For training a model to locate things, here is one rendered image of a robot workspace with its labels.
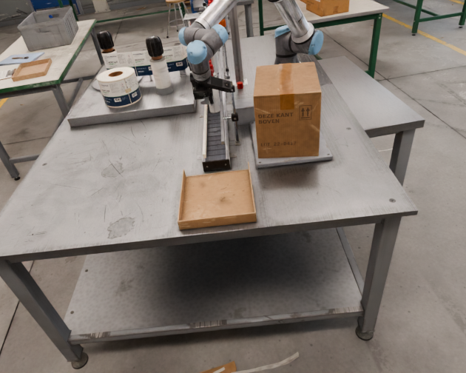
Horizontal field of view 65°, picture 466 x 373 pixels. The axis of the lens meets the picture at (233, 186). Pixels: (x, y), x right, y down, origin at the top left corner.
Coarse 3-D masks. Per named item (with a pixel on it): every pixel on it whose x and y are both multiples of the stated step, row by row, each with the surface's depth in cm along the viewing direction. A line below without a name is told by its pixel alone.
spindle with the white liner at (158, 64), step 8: (152, 40) 183; (160, 40) 186; (152, 48) 185; (160, 48) 186; (152, 56) 188; (160, 56) 189; (152, 64) 190; (160, 64) 190; (152, 72) 194; (160, 72) 192; (168, 72) 196; (160, 80) 195; (168, 80) 197; (160, 88) 198; (168, 88) 199
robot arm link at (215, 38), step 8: (216, 24) 140; (200, 32) 141; (208, 32) 139; (216, 32) 138; (224, 32) 139; (200, 40) 138; (208, 40) 136; (216, 40) 138; (224, 40) 140; (216, 48) 139
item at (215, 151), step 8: (208, 104) 184; (208, 112) 177; (208, 120) 171; (216, 120) 170; (208, 128) 165; (216, 128) 164; (208, 136) 159; (216, 136) 158; (224, 136) 157; (208, 144) 153; (216, 144) 153; (224, 144) 152; (208, 152) 148; (216, 152) 148; (224, 152) 147; (208, 160) 144; (216, 160) 143
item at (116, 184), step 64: (256, 64) 235; (64, 128) 192; (128, 128) 184; (192, 128) 177; (320, 128) 163; (64, 192) 146; (128, 192) 141; (256, 192) 133; (320, 192) 129; (384, 192) 125; (0, 256) 121
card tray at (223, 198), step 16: (192, 176) 144; (208, 176) 143; (224, 176) 142; (240, 176) 141; (192, 192) 136; (208, 192) 135; (224, 192) 134; (240, 192) 133; (192, 208) 129; (208, 208) 128; (224, 208) 127; (240, 208) 126; (192, 224) 120; (208, 224) 121; (224, 224) 121
